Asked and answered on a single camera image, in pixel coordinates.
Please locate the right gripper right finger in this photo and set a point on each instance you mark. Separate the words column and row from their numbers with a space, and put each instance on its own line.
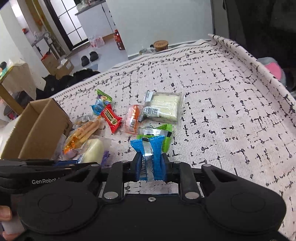
column 182, row 174

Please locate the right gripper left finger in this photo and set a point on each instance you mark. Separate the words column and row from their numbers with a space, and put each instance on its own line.
column 117, row 175

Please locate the blue silver snack packet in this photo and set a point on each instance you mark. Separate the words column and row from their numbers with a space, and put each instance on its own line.
column 149, row 163

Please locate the orange snack packet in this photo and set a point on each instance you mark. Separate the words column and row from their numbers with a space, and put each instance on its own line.
column 132, row 118

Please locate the red candy bar packet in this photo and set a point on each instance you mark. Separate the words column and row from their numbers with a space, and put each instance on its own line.
column 111, row 117

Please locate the clear white cracker pack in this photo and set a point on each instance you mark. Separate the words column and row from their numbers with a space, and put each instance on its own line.
column 163, row 107

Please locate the person's left hand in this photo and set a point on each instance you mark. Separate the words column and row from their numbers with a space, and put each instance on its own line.
column 6, row 215

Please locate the white bun packet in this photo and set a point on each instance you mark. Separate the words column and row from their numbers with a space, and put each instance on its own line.
column 94, row 150

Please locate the green snack packet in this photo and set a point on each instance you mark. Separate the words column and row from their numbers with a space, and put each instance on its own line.
column 165, row 130

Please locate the orange breadstick packet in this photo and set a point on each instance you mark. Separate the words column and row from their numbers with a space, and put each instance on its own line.
column 81, row 135

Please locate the blue candy packet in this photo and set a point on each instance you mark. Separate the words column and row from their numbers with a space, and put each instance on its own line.
column 99, row 106

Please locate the green purple candy packet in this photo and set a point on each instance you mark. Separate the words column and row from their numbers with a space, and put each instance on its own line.
column 103, row 98

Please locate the black clothes pile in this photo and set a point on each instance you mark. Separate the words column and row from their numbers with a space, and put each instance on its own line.
column 54, row 85

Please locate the table with dotted cloth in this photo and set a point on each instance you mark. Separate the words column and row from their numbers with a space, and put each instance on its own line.
column 19, row 77

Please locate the open cardboard floor box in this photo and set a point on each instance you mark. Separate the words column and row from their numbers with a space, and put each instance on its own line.
column 65, row 68

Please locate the left black slipper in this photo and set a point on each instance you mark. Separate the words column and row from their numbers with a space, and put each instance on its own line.
column 84, row 61

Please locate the black slipper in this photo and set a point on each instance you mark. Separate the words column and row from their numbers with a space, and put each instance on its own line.
column 93, row 56
column 84, row 61

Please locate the right black slipper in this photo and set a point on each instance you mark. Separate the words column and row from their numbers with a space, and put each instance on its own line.
column 93, row 56

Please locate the wooden lid jar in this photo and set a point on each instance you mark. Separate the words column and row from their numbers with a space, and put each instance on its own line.
column 160, row 45

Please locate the pink white plastic bag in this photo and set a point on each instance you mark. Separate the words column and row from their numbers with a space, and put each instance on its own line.
column 96, row 41

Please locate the pink grey plush toy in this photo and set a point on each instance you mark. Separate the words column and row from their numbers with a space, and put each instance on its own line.
column 272, row 65

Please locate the white kitchen cabinet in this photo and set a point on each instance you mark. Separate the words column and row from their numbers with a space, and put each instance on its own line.
column 96, row 20

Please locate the hanging dark coat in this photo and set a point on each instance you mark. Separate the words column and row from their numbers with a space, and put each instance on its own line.
column 265, row 29

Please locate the dark framed glass door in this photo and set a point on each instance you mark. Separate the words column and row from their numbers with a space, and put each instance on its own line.
column 63, row 13

